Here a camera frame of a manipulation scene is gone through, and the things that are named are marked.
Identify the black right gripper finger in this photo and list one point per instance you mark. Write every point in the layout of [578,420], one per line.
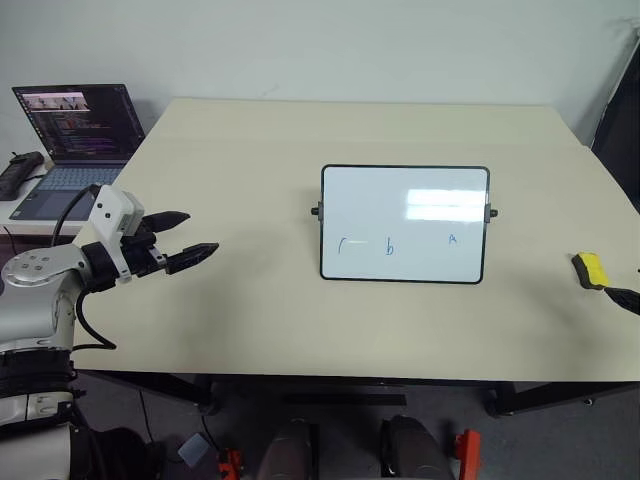
[625,299]

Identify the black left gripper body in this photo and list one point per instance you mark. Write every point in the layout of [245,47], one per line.
[142,252]

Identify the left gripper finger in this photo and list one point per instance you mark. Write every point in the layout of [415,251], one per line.
[192,255]
[167,219]

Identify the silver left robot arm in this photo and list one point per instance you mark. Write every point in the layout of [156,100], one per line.
[35,267]

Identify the yellow and black eraser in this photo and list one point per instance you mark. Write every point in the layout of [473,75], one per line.
[591,270]

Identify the open grey laptop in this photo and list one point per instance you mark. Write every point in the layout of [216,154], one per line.
[75,150]

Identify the black power adapter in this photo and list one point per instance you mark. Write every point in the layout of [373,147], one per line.
[19,172]

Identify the small grey plastic box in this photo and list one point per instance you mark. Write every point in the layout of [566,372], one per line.
[194,448]

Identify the silver and black robot torso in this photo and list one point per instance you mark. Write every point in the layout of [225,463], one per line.
[30,415]

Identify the red clamp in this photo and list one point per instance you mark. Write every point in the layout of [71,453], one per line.
[468,452]
[229,462]

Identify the small black-framed whiteboard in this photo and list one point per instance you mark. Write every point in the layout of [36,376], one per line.
[404,222]

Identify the dark rounded robot foot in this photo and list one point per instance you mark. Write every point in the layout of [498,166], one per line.
[412,450]
[290,452]

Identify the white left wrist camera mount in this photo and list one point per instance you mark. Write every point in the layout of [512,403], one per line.
[111,207]

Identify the black table frame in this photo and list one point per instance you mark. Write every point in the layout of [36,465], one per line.
[505,397]

